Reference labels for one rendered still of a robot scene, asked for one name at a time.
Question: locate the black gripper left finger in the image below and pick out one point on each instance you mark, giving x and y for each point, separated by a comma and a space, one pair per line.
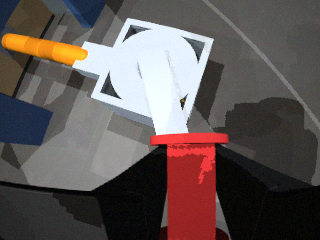
128, 207

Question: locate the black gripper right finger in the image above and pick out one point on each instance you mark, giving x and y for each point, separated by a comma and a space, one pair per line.
261, 204

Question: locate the clear-panelled rack with blue uprights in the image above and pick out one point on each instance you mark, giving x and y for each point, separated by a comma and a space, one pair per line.
57, 6

